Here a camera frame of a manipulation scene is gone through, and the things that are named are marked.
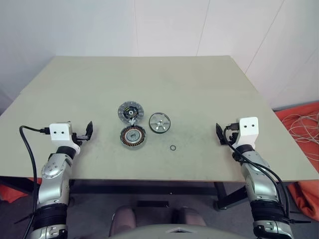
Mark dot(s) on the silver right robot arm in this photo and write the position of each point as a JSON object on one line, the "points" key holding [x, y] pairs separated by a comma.
{"points": [[261, 184]]}

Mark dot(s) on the grey rounded robot body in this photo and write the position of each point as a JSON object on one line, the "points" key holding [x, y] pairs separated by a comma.
{"points": [[159, 232]]}

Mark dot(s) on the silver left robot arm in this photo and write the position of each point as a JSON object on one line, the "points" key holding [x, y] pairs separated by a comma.
{"points": [[53, 184]]}

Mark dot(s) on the motor stator with copper windings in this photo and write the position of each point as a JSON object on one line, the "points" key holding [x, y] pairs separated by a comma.
{"points": [[132, 137]]}

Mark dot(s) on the orange bean bag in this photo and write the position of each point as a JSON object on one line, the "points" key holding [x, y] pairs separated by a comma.
{"points": [[10, 193], [299, 112]]}

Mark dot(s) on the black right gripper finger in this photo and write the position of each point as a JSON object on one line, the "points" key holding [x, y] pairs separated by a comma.
{"points": [[220, 133]]}

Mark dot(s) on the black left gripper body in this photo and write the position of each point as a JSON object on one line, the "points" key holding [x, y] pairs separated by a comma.
{"points": [[79, 138]]}

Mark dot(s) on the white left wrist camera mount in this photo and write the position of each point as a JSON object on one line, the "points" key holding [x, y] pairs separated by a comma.
{"points": [[59, 133]]}

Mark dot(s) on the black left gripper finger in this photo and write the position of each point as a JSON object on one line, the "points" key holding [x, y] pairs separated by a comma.
{"points": [[89, 130]]}

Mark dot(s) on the black metal table frame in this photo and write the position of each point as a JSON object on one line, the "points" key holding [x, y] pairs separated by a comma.
{"points": [[149, 190]]}

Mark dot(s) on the black zip tie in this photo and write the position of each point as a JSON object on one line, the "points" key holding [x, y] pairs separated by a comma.
{"points": [[25, 219], [296, 221]]}

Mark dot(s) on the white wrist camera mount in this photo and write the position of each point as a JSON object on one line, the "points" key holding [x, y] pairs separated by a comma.
{"points": [[59, 133], [249, 134]]}

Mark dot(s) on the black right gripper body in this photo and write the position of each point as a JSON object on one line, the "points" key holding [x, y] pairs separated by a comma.
{"points": [[232, 137]]}

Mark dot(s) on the silver motor rotor cup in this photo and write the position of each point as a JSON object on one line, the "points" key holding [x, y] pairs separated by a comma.
{"points": [[159, 123]]}

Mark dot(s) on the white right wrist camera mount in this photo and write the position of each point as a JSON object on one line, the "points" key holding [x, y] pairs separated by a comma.
{"points": [[249, 134]]}

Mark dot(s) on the dark maroon rounded shape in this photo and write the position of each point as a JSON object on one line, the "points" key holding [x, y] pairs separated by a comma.
{"points": [[190, 216], [123, 219]]}

